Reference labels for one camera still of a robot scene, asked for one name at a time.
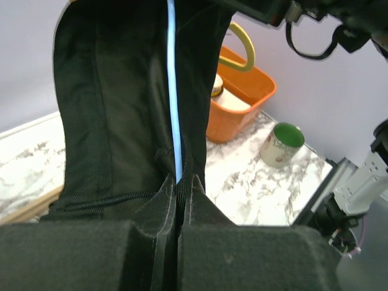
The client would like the patterned white bowl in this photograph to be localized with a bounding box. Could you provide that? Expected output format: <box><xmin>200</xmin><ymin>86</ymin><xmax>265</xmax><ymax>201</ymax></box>
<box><xmin>213</xmin><ymin>89</ymin><xmax>251</xmax><ymax>111</ymax></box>

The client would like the yellow hanger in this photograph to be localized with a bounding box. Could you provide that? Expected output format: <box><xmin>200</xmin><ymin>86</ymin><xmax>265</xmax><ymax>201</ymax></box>
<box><xmin>218</xmin><ymin>21</ymin><xmax>256</xmax><ymax>73</ymax></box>

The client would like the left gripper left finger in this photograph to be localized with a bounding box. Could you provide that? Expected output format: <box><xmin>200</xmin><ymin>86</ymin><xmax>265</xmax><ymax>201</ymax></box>
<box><xmin>132</xmin><ymin>175</ymin><xmax>177</xmax><ymax>290</ymax></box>

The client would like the orange plastic bin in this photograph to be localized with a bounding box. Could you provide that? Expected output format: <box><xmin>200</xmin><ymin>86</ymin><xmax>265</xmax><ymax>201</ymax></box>
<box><xmin>206</xmin><ymin>64</ymin><xmax>276</xmax><ymax>143</ymax></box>

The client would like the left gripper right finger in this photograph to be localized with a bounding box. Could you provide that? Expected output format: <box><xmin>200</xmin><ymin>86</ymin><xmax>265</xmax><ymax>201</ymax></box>
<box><xmin>177</xmin><ymin>176</ymin><xmax>236</xmax><ymax>290</ymax></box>

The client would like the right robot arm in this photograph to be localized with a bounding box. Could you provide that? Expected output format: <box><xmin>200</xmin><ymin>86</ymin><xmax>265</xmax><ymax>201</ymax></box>
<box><xmin>221</xmin><ymin>1</ymin><xmax>387</xmax><ymax>257</ymax></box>

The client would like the light blue wire hanger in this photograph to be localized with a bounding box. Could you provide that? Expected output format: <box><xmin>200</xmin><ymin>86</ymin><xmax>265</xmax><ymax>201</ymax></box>
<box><xmin>166</xmin><ymin>0</ymin><xmax>183</xmax><ymax>184</ymax></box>

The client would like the wooden clothes rack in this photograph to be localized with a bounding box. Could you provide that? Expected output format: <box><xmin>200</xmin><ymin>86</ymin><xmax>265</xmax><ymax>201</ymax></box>
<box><xmin>1</xmin><ymin>186</ymin><xmax>63</xmax><ymax>225</ymax></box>

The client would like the green interior mug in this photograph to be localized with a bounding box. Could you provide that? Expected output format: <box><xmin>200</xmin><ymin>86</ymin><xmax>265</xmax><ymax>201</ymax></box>
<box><xmin>259</xmin><ymin>122</ymin><xmax>305</xmax><ymax>169</ymax></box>

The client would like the cream cup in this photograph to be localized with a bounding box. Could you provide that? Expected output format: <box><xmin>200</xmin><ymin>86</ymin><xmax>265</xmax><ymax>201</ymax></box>
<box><xmin>211</xmin><ymin>74</ymin><xmax>224</xmax><ymax>98</ymax></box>

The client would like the black pleated skirt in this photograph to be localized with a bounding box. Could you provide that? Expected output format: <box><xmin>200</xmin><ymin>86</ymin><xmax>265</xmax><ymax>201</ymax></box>
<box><xmin>43</xmin><ymin>1</ymin><xmax>233</xmax><ymax>221</ymax></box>

